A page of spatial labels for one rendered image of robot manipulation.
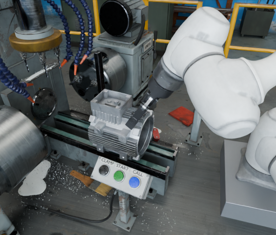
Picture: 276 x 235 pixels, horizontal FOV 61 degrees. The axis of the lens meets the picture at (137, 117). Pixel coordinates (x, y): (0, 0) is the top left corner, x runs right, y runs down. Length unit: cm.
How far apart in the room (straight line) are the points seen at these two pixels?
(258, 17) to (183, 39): 492
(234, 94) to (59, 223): 74
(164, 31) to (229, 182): 332
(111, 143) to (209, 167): 47
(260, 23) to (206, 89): 504
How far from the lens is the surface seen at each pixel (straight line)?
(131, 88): 136
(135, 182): 68
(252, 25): 548
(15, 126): 83
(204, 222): 96
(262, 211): 95
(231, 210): 95
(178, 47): 56
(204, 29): 54
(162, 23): 401
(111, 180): 71
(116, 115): 83
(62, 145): 112
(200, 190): 103
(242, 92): 47
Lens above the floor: 161
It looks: 37 degrees down
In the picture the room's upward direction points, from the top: straight up
